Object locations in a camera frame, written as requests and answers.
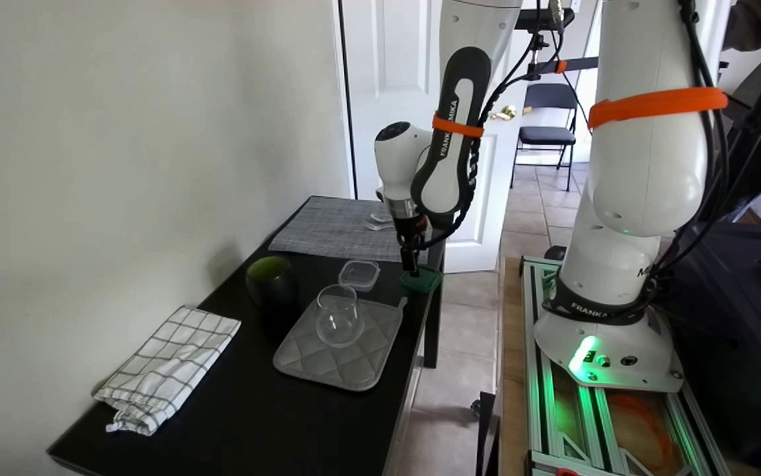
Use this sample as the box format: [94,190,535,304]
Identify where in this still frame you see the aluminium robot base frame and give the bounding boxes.
[520,255,732,476]

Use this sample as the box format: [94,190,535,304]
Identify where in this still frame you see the white panel door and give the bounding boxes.
[338,0,598,274]

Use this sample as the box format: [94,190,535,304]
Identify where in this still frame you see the clear plastic container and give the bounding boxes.
[335,255,383,294]

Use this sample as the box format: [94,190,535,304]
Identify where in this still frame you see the black table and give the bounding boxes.
[45,193,454,476]

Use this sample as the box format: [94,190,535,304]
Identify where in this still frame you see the clear glass bowl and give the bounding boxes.
[313,283,367,348]

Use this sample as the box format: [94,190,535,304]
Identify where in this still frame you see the grey woven placemat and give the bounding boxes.
[264,193,413,267]

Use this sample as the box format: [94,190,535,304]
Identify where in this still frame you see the black boom arm orange joints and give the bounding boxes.
[527,54,602,82]

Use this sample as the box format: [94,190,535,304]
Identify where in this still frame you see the black folding chair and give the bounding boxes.
[511,82,581,194]

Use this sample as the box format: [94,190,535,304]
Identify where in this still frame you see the wooden base board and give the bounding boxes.
[494,254,535,476]

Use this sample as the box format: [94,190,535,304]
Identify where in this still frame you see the dark bulky furniture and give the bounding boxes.
[660,0,761,476]

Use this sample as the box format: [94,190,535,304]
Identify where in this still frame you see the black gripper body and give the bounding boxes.
[393,208,434,255]

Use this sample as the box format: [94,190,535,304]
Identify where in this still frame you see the black stereo camera bar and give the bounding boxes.
[515,5,578,33]

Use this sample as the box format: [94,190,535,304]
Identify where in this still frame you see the green sponge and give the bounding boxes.
[397,267,445,298]

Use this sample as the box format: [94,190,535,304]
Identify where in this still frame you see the dark green round fruit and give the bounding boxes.
[244,251,301,312]

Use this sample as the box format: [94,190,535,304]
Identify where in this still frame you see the white checkered dish towel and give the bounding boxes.
[91,304,244,438]

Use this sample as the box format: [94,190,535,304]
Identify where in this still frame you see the grey quilted pot holder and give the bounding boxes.
[271,294,409,393]

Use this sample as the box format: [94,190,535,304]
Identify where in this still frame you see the black stand leg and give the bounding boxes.
[470,390,499,476]

